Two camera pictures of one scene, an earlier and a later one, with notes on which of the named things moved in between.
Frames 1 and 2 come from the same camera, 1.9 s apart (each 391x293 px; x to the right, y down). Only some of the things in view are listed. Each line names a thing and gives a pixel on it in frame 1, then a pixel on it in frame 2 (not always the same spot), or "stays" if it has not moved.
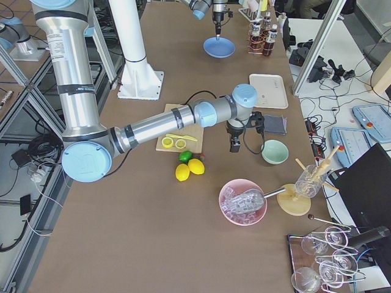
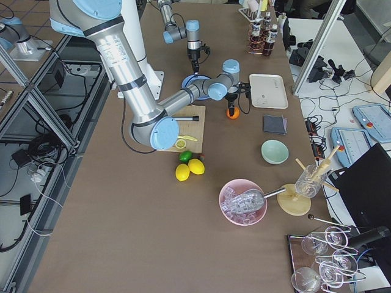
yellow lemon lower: x=182 y=172 stays
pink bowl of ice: x=234 y=188 stays
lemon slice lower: x=180 y=144 stays
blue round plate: x=222 y=48 → x=189 y=79
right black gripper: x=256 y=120 → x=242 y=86
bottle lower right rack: x=267 y=21 stays
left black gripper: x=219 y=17 → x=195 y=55
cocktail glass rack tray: x=322 y=262 stays
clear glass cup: x=311 y=180 stays
